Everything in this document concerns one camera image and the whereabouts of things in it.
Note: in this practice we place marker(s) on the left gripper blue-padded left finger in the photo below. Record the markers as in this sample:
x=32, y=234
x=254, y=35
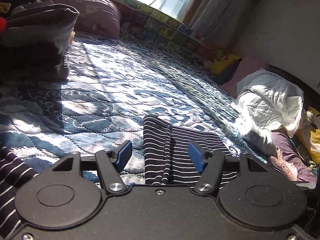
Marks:
x=109, y=165

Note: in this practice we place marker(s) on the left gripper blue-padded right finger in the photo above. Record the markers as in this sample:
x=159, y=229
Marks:
x=209, y=164

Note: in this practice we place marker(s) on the black white striped garment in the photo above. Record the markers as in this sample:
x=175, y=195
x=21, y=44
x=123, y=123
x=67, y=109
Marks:
x=160, y=154

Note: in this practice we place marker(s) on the pink cartoon print garment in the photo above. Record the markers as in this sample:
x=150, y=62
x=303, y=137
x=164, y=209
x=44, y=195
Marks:
x=287, y=169

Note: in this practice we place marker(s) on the blue white quilted bedspread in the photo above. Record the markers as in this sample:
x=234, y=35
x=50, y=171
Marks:
x=111, y=87

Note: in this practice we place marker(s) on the white quilted blanket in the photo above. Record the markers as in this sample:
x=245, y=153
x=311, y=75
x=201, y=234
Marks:
x=270, y=101

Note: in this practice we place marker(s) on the purple garment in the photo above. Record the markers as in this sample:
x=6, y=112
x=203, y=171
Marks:
x=291, y=156

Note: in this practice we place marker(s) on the yellow plush toy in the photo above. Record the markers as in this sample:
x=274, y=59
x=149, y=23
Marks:
x=220, y=62

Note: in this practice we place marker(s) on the pink pillow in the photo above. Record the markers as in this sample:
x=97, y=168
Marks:
x=248, y=65

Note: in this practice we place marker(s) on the yellow cartoon cushion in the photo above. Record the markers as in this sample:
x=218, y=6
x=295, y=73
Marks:
x=309, y=135

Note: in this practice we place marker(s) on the mauve rolled duvet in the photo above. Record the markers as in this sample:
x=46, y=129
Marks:
x=99, y=17

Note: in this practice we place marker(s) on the grey window curtain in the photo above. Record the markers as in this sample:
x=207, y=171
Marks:
x=216, y=21

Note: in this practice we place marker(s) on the colourful alphabet foam mat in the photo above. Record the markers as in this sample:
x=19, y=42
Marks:
x=155, y=25

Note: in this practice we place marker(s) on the red plush toy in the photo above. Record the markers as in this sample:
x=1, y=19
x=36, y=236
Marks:
x=3, y=24

